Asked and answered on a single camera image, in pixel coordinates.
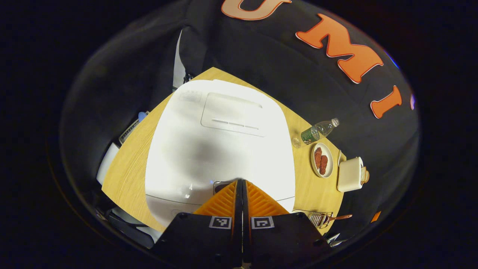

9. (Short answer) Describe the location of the white oval plate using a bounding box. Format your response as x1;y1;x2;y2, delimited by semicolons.
311;143;334;178

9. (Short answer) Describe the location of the silver metal object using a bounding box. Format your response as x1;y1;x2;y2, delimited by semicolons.
324;232;353;248

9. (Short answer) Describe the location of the white box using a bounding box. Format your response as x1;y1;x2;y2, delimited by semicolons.
96;142;120;185

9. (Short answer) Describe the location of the metal wire chopstick holder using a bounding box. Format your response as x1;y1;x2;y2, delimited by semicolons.
293;210;334;229

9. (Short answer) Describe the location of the clear plastic water bottle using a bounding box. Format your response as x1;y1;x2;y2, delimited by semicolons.
292;118;340;149

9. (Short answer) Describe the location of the white wire rack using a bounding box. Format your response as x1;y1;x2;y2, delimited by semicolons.
119;111;150;144

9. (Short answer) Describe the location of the white toaster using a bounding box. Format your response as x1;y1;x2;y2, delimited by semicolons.
337;157;364;193

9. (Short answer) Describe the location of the white rice cooker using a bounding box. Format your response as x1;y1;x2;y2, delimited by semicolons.
145;79;296;228

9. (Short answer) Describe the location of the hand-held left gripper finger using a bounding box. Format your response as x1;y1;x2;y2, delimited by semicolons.
151;179;243;268
243;179;333;268

